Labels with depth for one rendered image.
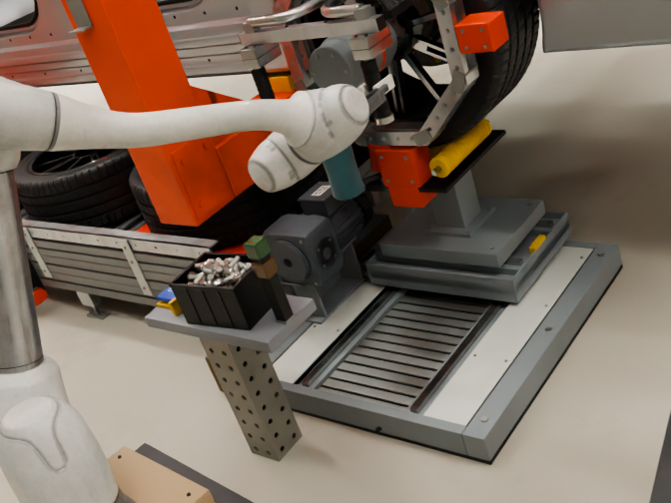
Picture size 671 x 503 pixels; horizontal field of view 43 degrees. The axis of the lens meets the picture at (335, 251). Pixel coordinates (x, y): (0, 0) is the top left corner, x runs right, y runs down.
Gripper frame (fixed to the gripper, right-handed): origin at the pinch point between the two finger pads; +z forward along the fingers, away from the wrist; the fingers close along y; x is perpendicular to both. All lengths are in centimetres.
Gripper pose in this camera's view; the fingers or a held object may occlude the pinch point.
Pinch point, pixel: (376, 87)
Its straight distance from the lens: 195.0
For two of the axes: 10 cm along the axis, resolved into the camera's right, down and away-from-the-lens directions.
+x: -2.9, -8.4, -4.6
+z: 5.7, -5.4, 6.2
